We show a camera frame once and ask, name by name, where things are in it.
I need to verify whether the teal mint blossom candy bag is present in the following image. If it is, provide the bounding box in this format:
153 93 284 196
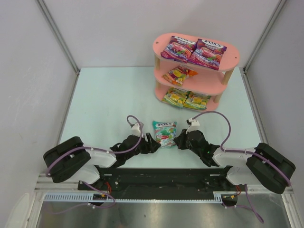
152 121 177 148

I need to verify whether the green spring tea candy bag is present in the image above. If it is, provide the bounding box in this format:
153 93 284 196
183 92 211 110

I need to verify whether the orange fruits candy bag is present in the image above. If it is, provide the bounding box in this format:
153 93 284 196
162 65 198 86

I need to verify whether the purple berries candy bag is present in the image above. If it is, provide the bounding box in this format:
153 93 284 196
161 36 197 63
188 38 227 70

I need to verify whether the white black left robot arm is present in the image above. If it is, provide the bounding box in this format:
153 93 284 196
43 133 161 184

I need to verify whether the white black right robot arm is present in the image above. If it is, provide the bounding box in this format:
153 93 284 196
174 129 296 194

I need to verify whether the pink three-tier shelf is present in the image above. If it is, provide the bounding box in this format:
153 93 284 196
153 32 241 114

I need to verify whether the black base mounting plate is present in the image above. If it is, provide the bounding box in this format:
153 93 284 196
91 166 239 193

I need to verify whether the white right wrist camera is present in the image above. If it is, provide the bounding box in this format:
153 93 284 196
186 118 200 134

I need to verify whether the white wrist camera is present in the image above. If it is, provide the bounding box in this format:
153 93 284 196
186 118 200 134
131 122 144 137

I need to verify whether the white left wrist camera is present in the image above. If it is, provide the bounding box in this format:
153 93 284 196
131 122 144 137

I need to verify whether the white slotted cable duct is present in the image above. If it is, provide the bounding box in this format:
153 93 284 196
43 192 228 203

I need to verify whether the aluminium front rail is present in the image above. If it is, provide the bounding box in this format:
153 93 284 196
34 174 78 192

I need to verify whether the aluminium corner frame post right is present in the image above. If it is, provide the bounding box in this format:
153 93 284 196
243 0 287 74

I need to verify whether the aluminium corner frame post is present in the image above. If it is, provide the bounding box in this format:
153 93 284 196
35 0 80 75
243 0 287 74

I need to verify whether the aluminium corner frame post left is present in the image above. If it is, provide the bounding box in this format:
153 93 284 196
35 0 80 75

